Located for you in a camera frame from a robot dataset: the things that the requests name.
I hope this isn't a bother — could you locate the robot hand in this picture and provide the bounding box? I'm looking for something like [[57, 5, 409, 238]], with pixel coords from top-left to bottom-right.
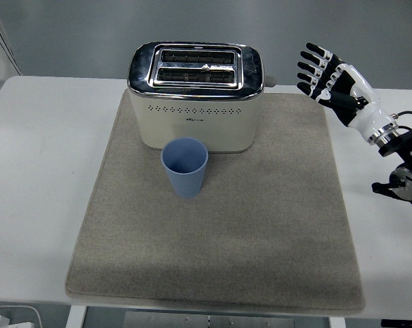
[[297, 42, 398, 144]]

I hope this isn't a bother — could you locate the white chrome two-slot toaster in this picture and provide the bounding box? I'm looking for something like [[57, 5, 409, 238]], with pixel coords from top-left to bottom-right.
[[126, 41, 277, 154]]

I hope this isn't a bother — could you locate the white plastic bin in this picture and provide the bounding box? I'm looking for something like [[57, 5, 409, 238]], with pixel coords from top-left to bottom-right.
[[0, 305, 42, 328]]

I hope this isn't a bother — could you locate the black device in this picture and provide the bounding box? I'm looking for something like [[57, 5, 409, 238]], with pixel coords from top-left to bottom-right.
[[381, 318, 412, 328]]

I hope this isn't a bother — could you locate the blue ribbed plastic cup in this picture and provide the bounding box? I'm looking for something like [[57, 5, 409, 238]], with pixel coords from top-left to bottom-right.
[[160, 137, 209, 199]]

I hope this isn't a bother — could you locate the beige felt mat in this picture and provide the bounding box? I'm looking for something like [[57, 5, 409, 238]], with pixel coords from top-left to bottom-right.
[[65, 89, 366, 312]]

